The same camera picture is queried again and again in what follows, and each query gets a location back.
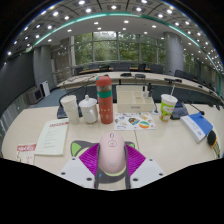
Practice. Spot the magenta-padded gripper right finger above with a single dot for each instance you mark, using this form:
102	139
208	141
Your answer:
145	170

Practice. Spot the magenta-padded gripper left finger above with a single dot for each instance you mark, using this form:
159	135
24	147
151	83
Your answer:
77	170

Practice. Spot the white standing panel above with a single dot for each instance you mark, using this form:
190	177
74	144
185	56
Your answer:
45	88

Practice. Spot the pink computer mouse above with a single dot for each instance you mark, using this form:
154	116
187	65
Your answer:
112	153

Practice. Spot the green printed paper cup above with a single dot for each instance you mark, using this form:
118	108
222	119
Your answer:
167	107

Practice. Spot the white printed paper sheet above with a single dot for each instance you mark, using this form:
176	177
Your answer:
51	136

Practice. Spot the dark office chairs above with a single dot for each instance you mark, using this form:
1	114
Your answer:
156	69

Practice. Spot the beige compartment tray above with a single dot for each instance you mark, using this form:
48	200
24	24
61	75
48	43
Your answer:
133	100

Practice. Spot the red and white leaflet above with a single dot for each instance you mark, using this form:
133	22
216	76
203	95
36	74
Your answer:
26	153

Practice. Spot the red drink bottle green band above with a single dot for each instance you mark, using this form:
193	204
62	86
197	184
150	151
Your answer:
104	103

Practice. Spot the blue and white book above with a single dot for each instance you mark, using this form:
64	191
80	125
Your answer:
197	126

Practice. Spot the grey box appliance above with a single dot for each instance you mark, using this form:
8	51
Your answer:
35	95

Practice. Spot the ceiling lights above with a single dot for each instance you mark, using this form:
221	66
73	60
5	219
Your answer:
126	21

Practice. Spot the colourful sticker sheet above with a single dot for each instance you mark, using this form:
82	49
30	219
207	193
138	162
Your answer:
135	121

